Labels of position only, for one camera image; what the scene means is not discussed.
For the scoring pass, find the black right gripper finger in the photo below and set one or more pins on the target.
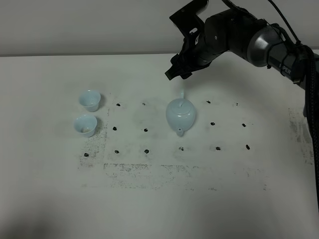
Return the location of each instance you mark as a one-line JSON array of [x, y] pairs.
[[175, 70], [185, 74]]

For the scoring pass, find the near light blue teacup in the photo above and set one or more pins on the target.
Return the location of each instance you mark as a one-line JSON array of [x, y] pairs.
[[86, 125]]

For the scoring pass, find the far light blue teacup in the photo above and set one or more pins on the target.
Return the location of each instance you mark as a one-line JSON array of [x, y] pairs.
[[90, 100]]

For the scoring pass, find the light blue teacup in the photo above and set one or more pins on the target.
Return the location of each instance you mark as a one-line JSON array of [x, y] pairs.
[[90, 100], [86, 125]]

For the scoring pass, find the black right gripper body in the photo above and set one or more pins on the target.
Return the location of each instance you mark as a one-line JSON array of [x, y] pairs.
[[204, 41]]

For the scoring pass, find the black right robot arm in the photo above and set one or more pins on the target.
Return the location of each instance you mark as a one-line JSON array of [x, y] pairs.
[[252, 39]]

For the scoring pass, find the light blue porcelain teapot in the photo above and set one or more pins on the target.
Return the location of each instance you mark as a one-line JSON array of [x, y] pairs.
[[180, 114]]

